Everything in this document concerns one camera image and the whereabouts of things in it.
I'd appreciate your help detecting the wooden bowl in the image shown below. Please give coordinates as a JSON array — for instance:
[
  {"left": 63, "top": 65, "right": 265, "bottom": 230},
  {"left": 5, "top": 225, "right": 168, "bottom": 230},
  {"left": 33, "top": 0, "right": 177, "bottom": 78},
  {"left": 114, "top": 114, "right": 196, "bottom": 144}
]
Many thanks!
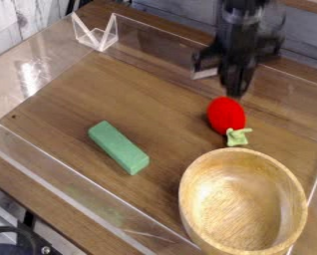
[{"left": 178, "top": 148, "right": 308, "bottom": 255}]

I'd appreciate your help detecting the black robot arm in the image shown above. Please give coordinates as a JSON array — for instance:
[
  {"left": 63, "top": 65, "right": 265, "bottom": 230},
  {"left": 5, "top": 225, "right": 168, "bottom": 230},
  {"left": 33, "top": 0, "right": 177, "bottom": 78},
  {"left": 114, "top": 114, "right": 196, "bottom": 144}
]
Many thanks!
[{"left": 192, "top": 0, "right": 287, "bottom": 99}]

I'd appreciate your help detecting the red plush strawberry toy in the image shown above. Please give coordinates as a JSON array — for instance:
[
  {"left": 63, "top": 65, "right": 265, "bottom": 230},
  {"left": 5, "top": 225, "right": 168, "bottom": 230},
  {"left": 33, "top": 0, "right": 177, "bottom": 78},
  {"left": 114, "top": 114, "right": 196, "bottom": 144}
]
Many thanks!
[{"left": 206, "top": 97, "right": 253, "bottom": 147}]

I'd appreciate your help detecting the clear acrylic table enclosure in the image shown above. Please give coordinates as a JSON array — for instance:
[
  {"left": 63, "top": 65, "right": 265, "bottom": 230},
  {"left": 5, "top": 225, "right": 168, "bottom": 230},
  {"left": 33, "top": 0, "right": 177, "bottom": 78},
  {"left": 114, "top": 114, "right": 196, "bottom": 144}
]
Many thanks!
[{"left": 0, "top": 12, "right": 317, "bottom": 255}]

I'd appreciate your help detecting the black cable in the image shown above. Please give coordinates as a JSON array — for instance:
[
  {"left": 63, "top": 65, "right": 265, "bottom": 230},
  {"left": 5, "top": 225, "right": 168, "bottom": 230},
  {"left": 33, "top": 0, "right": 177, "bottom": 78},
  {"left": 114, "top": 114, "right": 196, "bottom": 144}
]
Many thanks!
[{"left": 0, "top": 225, "right": 37, "bottom": 255}]

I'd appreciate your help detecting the black clamp mount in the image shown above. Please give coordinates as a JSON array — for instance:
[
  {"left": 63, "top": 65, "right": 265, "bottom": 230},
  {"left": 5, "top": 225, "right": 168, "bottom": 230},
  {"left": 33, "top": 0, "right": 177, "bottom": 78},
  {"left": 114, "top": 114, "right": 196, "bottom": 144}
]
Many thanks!
[{"left": 17, "top": 223, "right": 63, "bottom": 255}]

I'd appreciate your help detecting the green rectangular block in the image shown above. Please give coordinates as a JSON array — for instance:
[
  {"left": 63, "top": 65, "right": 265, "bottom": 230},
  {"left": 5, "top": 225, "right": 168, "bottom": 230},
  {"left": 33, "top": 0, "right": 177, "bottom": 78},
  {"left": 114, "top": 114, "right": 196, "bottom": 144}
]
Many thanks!
[{"left": 89, "top": 121, "right": 150, "bottom": 175}]

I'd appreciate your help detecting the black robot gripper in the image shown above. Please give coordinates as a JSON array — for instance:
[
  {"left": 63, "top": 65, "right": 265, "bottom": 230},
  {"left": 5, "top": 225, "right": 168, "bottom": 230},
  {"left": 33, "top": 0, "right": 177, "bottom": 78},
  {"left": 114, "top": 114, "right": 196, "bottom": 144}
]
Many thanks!
[{"left": 192, "top": 20, "right": 285, "bottom": 97}]

